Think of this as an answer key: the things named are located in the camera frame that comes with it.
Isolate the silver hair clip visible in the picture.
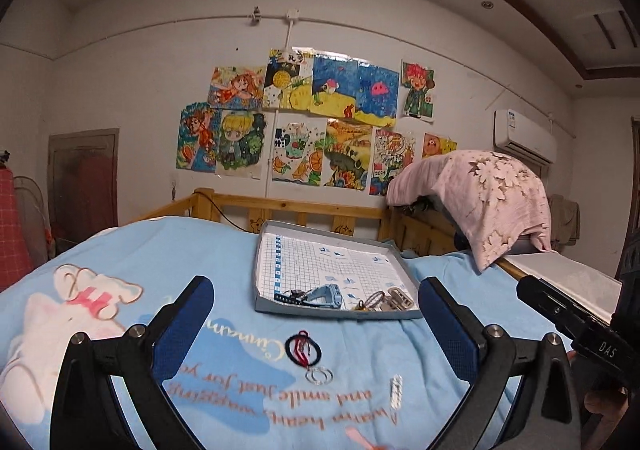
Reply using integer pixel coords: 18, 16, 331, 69
390, 372, 405, 411

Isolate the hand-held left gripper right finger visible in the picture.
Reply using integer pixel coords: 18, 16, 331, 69
418, 277, 584, 450

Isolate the wooden bed frame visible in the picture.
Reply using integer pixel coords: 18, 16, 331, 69
122, 187, 456, 255

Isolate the black and red hair tie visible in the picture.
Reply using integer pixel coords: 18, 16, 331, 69
285, 330, 323, 370

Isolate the pink floral cloth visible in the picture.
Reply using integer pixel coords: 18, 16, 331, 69
386, 150, 553, 273

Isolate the group of colourful wall drawings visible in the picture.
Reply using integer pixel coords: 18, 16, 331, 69
175, 48, 458, 197

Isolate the red checked cloth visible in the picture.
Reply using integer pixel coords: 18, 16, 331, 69
0, 170, 33, 291

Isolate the keyring with carabiner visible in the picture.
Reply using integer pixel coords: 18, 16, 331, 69
306, 366, 335, 386

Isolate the brown door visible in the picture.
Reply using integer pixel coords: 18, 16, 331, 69
47, 128, 120, 255

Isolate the white wire fan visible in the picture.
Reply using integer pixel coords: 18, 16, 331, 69
12, 175, 53, 271

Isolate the ceiling air vent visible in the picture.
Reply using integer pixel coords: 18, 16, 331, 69
592, 10, 640, 50

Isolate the olive hanging garment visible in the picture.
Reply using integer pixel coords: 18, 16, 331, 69
547, 195, 581, 245

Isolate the light blue printed blanket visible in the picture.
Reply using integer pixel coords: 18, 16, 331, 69
0, 215, 581, 450

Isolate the white mattress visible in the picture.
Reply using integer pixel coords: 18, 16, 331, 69
505, 252, 623, 325

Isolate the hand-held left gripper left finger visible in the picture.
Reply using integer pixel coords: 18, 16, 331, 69
50, 275, 216, 450

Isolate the person's right hand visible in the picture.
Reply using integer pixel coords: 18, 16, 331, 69
565, 352, 640, 431

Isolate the shallow grey cardboard box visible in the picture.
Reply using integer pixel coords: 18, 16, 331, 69
253, 220, 423, 321

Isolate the white conduit pipe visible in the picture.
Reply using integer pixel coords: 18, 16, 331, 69
265, 10, 301, 211

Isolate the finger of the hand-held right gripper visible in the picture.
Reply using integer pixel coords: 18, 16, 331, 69
517, 275, 609, 347

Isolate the dark beaded chain keyring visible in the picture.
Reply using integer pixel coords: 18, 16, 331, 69
352, 291, 386, 313

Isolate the white air conditioner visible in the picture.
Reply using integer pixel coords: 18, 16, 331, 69
493, 108, 558, 165

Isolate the blue grey wristwatch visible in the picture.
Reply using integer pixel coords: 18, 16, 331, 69
272, 283, 346, 309

